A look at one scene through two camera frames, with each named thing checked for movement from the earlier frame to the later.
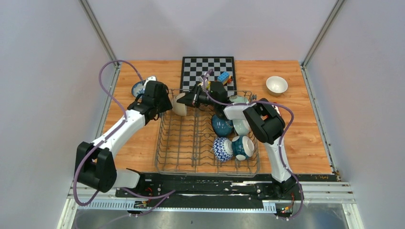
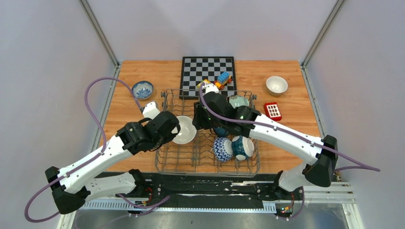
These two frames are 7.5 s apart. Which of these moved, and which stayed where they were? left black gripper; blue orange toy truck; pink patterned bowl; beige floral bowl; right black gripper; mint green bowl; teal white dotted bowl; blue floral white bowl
Moved: right black gripper; left black gripper
Stayed: pink patterned bowl; beige floral bowl; teal white dotted bowl; mint green bowl; blue floral white bowl; blue orange toy truck
